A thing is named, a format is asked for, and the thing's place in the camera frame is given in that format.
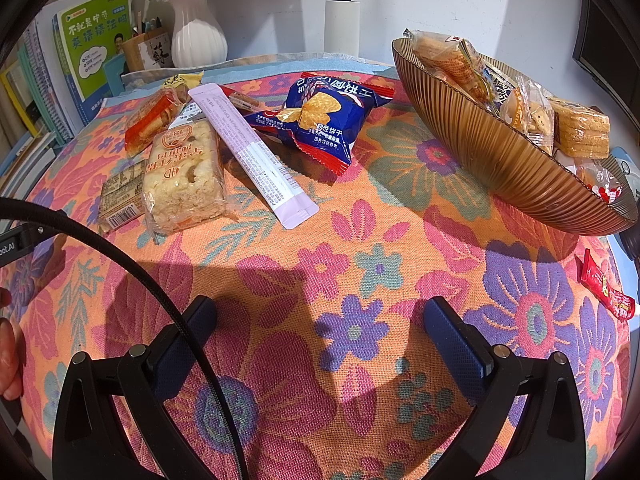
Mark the dark monitor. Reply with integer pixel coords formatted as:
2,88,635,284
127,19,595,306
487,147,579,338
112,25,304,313
572,0,640,106

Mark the white lamp post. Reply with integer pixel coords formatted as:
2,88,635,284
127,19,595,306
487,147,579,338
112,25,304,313
322,0,362,56

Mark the clear round cookie bag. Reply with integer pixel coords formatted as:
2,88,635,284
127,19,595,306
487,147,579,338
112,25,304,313
500,77,556,148

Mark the wooden pen holder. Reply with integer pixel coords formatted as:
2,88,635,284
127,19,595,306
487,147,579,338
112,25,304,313
122,27,173,73

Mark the floral tablecloth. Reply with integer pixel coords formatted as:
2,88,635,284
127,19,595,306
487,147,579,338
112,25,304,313
0,57,633,480

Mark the brown label packet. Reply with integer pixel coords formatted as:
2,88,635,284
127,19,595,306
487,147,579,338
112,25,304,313
97,160,148,235

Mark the black cable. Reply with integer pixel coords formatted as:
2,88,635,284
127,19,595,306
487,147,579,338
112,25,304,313
0,197,253,480

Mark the clear cracker packet red trim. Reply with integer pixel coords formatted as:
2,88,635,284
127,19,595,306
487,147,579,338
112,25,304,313
220,86,263,113

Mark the puffed rice cake packet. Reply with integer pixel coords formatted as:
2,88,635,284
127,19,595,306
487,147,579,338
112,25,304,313
140,120,238,236

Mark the row of upright books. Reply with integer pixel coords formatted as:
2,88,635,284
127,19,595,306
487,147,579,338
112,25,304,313
0,5,81,146

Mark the clear bread bun packet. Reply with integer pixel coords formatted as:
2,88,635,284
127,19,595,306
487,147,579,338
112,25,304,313
575,157,626,206

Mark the stack of flat books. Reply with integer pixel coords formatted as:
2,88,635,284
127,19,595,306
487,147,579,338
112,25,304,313
0,130,58,201

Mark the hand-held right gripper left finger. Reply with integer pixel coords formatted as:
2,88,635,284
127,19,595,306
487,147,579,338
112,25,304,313
52,295,219,480

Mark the blue biscuit packet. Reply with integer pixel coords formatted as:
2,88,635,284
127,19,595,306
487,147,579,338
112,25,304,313
260,72,396,171

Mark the person's left hand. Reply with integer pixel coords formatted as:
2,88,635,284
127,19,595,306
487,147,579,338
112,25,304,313
0,287,27,402

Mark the light blue object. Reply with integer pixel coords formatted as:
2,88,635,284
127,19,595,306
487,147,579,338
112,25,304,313
610,147,640,196

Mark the dark printed snack packet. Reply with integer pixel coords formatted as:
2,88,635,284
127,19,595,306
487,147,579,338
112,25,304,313
485,70,521,108

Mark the orange cracker packet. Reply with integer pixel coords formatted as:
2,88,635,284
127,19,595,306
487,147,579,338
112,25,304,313
124,87,185,157
405,30,493,106

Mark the square brown biscuit packet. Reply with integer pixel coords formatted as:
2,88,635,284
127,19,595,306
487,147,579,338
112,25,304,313
550,102,612,159

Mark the red candy packet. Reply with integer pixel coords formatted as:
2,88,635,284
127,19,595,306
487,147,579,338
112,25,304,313
575,249,637,322

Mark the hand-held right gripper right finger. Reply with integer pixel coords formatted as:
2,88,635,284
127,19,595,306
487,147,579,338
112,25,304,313
422,296,589,480

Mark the amber ribbed glass bowl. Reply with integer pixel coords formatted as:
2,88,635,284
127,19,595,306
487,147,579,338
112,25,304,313
391,30,640,237

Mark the green book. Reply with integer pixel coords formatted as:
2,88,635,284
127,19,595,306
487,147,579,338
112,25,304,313
55,0,133,103

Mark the blue book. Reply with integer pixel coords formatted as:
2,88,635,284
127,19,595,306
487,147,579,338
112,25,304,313
102,52,128,96

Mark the lilac stick sachet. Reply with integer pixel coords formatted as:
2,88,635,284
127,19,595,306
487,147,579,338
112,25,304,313
187,83,320,231

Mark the small yellow packet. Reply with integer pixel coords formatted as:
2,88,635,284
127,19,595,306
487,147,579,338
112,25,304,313
159,72,205,93

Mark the white ribbed vase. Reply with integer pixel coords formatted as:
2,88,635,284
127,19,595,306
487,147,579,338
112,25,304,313
170,0,228,68

